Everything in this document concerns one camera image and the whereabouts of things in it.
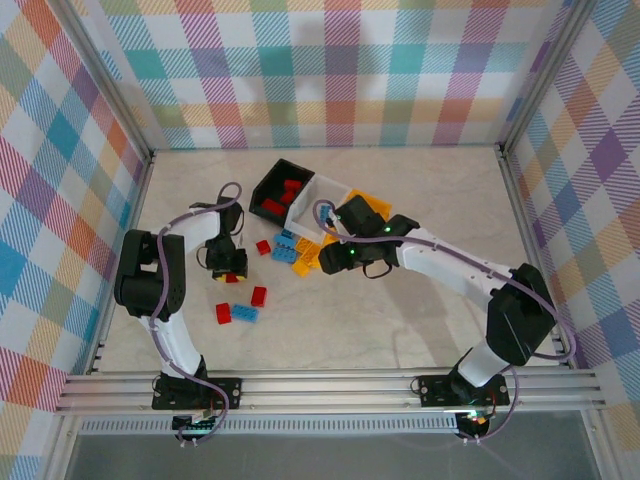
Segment yellow plastic bin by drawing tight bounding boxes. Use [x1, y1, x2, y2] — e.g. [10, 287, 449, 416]
[319, 188, 394, 249]

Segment white plastic bin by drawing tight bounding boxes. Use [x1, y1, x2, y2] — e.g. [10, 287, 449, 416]
[284, 173, 354, 239]

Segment black plastic bin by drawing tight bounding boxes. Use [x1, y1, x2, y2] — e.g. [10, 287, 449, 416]
[248, 158, 316, 225]

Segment wide aluminium extrusion beam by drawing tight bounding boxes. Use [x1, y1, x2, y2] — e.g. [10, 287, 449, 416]
[53, 368, 609, 415]

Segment small controller board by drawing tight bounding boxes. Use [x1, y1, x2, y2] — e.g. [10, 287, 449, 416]
[457, 410, 490, 432]
[172, 413, 221, 435]

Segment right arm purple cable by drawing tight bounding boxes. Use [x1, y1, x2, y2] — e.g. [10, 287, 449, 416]
[311, 199, 576, 444]

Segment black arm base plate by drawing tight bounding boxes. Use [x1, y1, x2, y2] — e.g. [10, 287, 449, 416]
[417, 373, 511, 407]
[151, 377, 243, 412]

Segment slotted grey cable duct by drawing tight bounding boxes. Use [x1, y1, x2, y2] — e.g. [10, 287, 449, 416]
[79, 417, 461, 436]

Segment aluminium frame post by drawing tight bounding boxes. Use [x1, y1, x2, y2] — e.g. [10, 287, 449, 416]
[58, 0, 154, 161]
[498, 0, 597, 154]

